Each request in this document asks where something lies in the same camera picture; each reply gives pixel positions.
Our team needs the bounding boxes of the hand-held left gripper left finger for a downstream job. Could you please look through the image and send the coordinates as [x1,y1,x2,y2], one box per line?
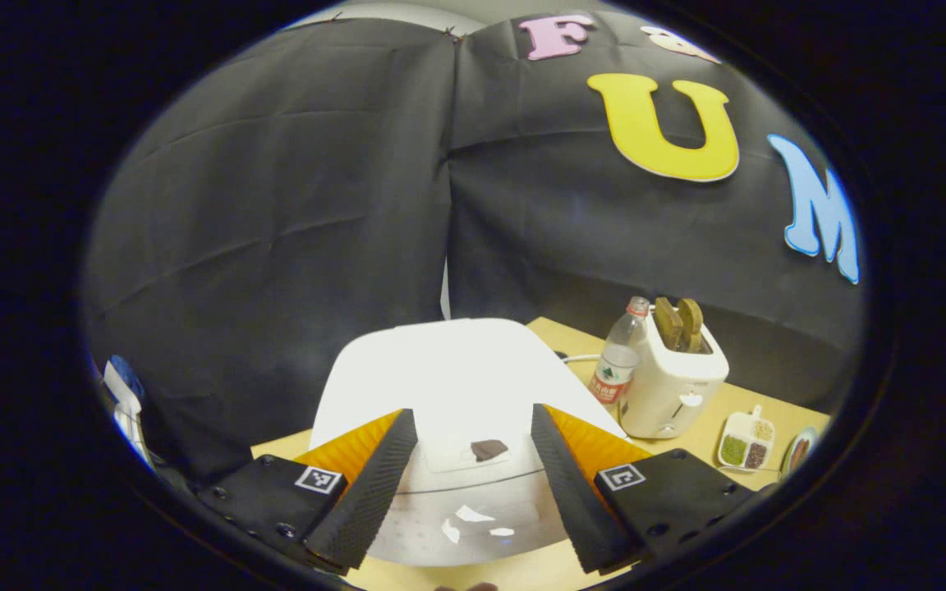
[198,408,419,575]

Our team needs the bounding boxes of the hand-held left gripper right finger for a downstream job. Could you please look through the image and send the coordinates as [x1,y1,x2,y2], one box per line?
[530,404,757,575]

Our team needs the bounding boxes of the white rice cooker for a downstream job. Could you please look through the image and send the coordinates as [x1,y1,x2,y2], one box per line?
[309,318,630,567]

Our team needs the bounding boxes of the clear plastic water bottle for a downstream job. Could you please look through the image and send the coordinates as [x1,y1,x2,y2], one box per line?
[588,296,651,405]

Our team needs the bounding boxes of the white toaster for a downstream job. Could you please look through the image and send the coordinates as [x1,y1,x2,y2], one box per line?
[619,308,730,440]

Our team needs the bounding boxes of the white divided bean dish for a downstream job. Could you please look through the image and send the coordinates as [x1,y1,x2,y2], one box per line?
[717,405,776,472]

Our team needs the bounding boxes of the brown bread slice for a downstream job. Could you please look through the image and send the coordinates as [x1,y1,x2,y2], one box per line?
[678,298,705,354]
[655,297,685,351]

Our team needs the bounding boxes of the pale green plate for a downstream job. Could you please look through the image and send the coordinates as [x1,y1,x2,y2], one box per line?
[781,426,819,481]

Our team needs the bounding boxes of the black backdrop cloth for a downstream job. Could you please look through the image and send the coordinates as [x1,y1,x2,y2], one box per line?
[83,8,866,485]

